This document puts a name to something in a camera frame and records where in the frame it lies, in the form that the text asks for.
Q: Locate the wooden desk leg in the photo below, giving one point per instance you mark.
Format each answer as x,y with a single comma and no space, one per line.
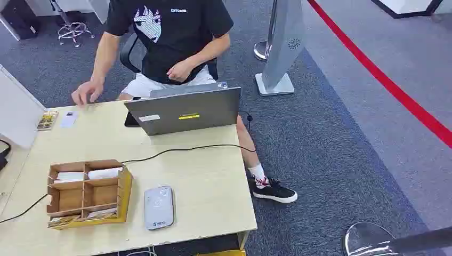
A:
243,240

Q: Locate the red floor tape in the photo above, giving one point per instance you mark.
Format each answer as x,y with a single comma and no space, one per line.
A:
388,84

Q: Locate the printed card stack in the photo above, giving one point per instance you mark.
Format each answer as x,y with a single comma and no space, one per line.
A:
102,213
63,221

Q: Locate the person's right hand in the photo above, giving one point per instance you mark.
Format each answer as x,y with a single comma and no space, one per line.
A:
86,91

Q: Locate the person's hand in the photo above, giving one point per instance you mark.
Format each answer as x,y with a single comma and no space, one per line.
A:
179,72
86,91

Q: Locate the person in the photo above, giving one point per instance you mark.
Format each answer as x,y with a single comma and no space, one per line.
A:
176,42

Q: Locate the white partition panel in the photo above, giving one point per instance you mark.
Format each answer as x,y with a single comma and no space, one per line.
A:
17,113

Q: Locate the yellow box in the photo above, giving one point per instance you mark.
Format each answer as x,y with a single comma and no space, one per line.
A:
222,253

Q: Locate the grey standing sign panel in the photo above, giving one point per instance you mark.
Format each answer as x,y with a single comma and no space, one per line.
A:
282,42

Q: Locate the person's left hand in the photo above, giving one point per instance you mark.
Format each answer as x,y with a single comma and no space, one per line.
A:
179,72

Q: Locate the yellow printed card pack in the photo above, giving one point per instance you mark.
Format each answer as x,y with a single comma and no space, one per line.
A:
47,120

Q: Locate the grey card reader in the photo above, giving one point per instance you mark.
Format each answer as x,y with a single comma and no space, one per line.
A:
159,208

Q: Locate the black bag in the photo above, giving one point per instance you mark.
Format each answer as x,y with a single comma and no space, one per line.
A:
19,17

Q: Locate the grey laptop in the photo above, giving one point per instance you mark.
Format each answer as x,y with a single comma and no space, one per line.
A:
183,113

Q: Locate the white card stack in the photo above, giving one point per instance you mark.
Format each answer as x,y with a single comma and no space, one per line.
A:
105,173
70,176

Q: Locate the black flat tablet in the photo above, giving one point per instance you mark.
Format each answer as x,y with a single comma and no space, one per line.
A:
130,121

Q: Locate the chrome stool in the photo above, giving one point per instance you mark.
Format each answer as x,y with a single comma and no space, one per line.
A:
72,30

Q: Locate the wooden card box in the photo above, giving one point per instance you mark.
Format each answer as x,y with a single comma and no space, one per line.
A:
123,190

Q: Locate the black office chair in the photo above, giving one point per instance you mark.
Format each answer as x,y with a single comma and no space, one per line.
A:
130,53

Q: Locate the white platform with black edge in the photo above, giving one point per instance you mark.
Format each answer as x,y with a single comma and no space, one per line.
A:
406,6

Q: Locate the chrome stanchion post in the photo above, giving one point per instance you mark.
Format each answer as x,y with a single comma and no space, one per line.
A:
263,49

